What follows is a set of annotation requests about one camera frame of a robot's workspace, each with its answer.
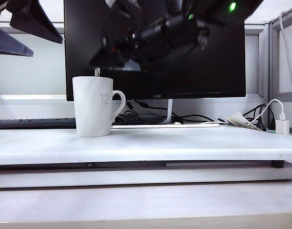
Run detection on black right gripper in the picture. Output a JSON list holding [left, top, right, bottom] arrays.
[[89, 0, 209, 72]]

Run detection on white mug with 12 print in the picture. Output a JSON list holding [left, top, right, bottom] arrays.
[[72, 76, 126, 137]]

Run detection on black power adapter brick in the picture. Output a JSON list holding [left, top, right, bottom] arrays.
[[115, 114, 166, 125]]

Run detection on black keyboard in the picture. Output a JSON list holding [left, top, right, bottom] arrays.
[[0, 117, 78, 130]]

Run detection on white raised desk board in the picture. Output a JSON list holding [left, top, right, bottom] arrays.
[[0, 125, 292, 167]]

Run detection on black AOC computer monitor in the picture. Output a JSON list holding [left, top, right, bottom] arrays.
[[64, 0, 246, 102]]

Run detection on thin dark flat device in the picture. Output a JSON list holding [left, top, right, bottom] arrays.
[[0, 162, 167, 171]]

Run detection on folded paper booklet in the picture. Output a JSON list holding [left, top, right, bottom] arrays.
[[218, 113, 265, 132]]

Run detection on white USB charger block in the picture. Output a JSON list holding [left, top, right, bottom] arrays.
[[275, 120, 291, 136]]

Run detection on grey partition rail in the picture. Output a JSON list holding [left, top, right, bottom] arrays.
[[0, 21, 65, 35]]

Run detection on short black adapter cable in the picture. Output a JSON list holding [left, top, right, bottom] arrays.
[[125, 100, 135, 115]]

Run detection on black monitor cable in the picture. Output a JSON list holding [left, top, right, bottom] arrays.
[[134, 99, 169, 112]]

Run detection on long black desk cable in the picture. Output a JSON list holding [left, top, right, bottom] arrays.
[[171, 114, 219, 125]]

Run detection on black power cable with plug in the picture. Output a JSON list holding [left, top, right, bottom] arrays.
[[242, 103, 267, 132]]

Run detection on grey aluminium partition frame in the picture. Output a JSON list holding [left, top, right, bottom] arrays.
[[264, 4, 292, 129]]

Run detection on black upright cable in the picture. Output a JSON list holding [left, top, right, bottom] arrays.
[[267, 104, 276, 130]]

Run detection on thick white hanging cable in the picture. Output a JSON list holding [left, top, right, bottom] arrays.
[[278, 11, 292, 101]]

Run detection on white USB cable with plug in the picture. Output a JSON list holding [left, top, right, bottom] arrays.
[[249, 99, 286, 125]]

